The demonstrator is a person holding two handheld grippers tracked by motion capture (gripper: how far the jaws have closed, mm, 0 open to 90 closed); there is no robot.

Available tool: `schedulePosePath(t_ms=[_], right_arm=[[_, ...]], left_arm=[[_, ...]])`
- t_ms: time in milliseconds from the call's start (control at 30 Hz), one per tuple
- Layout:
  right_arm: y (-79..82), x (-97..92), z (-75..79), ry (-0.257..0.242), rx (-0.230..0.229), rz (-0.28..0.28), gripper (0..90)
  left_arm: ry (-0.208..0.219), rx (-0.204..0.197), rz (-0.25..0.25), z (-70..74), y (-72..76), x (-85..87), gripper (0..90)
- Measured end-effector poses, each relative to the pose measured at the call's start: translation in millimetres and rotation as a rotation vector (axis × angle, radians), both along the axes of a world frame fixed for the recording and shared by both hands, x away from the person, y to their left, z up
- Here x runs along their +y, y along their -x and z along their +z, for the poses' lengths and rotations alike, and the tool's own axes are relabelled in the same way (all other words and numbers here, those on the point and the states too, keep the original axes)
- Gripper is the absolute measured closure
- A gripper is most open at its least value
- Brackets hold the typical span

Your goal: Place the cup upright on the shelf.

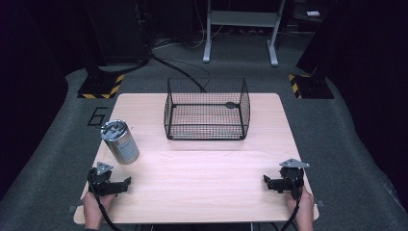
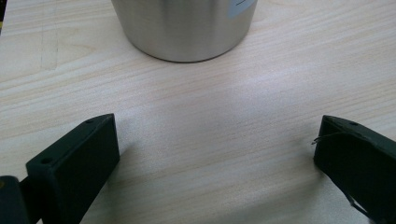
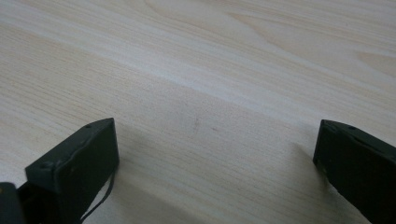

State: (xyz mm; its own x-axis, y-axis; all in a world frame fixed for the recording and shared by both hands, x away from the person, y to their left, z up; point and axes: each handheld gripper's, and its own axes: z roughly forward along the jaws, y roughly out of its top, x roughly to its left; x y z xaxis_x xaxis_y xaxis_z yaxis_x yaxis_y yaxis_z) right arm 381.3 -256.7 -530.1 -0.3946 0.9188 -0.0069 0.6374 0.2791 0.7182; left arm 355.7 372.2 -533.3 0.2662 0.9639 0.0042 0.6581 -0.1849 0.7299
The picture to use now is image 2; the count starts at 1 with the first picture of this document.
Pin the stainless steel cup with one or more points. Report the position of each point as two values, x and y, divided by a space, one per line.
186 28

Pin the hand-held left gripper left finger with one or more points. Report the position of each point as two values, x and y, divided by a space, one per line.
71 168

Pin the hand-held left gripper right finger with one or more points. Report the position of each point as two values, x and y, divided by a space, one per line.
361 161

